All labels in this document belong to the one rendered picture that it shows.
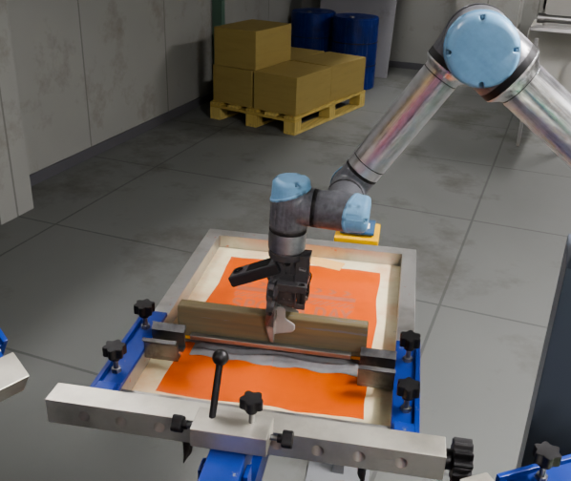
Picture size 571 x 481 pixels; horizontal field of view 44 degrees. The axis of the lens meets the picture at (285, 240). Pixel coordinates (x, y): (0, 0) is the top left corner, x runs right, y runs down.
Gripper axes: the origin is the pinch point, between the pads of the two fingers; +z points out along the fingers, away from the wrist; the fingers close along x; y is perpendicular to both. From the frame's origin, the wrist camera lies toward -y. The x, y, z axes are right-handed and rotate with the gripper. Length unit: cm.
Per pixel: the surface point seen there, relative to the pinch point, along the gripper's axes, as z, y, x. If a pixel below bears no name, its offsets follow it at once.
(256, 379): 5.1, -0.7, -10.3
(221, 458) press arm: -3.6, 0.3, -43.1
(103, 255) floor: 104, -134, 212
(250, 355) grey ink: 4.5, -3.5, -3.3
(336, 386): 4.6, 15.6, -9.3
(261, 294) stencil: 5.1, -6.9, 23.9
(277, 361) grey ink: 4.6, 2.4, -3.7
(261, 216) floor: 101, -58, 289
